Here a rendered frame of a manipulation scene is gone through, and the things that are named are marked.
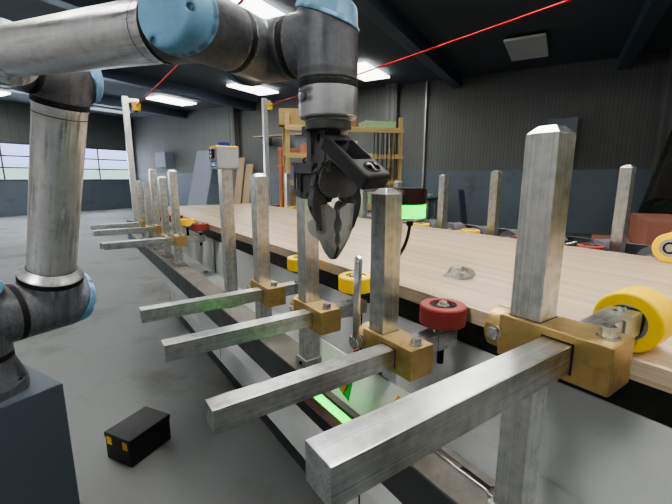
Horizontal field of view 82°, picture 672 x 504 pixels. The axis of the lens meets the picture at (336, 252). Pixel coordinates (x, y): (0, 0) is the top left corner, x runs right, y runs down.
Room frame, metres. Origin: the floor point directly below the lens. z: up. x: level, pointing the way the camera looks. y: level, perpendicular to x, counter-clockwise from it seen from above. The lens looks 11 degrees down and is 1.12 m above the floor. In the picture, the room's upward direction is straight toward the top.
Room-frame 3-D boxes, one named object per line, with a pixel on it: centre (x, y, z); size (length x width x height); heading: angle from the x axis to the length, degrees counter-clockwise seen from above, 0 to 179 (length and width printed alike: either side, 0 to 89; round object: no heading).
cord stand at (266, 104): (3.57, 0.60, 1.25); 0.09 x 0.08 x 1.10; 35
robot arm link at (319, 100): (0.62, 0.01, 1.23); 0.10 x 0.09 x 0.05; 125
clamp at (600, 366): (0.40, -0.24, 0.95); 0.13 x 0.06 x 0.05; 35
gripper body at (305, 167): (0.63, 0.02, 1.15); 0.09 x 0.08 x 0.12; 35
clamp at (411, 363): (0.61, -0.10, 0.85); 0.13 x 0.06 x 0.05; 35
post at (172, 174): (1.86, 0.77, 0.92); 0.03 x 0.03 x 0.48; 35
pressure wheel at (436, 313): (0.65, -0.19, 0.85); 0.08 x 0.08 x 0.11
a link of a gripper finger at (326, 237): (0.61, 0.03, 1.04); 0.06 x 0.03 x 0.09; 35
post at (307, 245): (0.83, 0.06, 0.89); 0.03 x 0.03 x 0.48; 35
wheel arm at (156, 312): (0.95, 0.26, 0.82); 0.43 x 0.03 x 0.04; 125
